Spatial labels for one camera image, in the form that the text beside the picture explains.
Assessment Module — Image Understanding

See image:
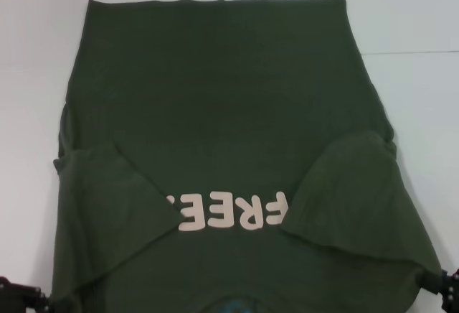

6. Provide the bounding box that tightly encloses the dark green FREE t-shirt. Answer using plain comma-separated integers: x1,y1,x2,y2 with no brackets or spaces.
52,0,445,313

